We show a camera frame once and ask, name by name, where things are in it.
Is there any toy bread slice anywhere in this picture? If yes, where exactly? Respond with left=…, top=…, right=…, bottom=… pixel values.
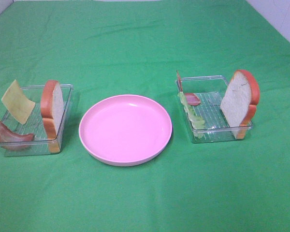
left=40, top=80, right=64, bottom=140
left=220, top=70, right=260, bottom=139

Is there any clear right plastic tray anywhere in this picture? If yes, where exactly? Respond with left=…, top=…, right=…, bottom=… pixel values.
left=175, top=75, right=253, bottom=143

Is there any yellow toy cheese slice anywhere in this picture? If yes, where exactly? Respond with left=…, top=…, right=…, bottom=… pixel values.
left=1, top=79, right=35, bottom=125

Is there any green tablecloth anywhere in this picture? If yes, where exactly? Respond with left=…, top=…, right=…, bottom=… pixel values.
left=0, top=0, right=290, bottom=232

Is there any clear left plastic tray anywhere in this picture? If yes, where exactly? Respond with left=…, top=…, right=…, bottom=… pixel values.
left=0, top=84, right=73, bottom=157

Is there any pink round plate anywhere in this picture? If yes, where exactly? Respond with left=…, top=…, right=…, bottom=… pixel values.
left=79, top=95, right=173, bottom=166

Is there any toy bacon strip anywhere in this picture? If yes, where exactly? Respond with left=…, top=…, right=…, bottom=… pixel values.
left=176, top=70, right=201, bottom=106
left=0, top=121, right=34, bottom=143

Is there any clear plastic tray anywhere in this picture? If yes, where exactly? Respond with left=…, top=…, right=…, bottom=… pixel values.
left=0, top=84, right=73, bottom=157
left=175, top=75, right=253, bottom=143

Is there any green toy lettuce leaf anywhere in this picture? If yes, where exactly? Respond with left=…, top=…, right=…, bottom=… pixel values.
left=182, top=104, right=205, bottom=130

